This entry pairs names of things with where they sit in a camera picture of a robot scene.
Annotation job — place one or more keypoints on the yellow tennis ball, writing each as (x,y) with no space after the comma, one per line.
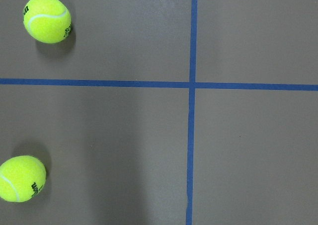
(21,178)
(47,21)

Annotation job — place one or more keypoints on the blue tape grid line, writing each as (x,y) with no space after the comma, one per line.
(160,84)
(191,111)

